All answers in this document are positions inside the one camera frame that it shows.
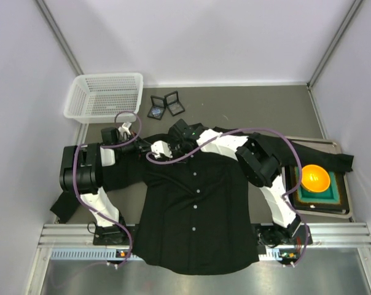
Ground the black button shirt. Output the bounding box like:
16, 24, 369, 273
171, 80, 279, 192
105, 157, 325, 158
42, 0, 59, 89
49, 122, 355, 276

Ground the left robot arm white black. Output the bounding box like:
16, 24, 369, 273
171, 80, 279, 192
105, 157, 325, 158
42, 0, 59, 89
54, 126, 150, 245

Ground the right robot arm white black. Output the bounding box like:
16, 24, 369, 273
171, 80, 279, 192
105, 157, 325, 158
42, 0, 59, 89
168, 119, 301, 238

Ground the black box gold brooch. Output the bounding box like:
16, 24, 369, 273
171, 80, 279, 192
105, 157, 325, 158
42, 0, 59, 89
164, 90, 186, 116

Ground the white perforated plastic basket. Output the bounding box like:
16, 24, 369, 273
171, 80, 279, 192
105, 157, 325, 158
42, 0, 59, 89
63, 73, 144, 124

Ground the orange bowl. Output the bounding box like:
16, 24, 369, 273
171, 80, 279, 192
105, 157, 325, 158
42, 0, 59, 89
301, 164, 331, 193

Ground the green black mat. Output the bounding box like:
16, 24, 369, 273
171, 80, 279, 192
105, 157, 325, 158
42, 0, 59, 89
289, 171, 350, 214

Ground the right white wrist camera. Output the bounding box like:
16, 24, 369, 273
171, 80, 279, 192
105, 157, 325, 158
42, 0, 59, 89
150, 141, 173, 159

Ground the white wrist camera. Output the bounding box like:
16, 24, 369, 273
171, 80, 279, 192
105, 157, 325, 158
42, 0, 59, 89
118, 122, 132, 137
150, 141, 173, 159

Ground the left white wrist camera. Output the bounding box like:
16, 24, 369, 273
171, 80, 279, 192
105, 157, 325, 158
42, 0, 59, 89
118, 122, 132, 137

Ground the grey slotted cable duct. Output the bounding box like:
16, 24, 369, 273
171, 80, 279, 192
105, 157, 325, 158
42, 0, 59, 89
50, 248, 300, 261

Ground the aluminium rail frame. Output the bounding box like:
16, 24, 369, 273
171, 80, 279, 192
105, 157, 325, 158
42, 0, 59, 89
25, 222, 371, 294

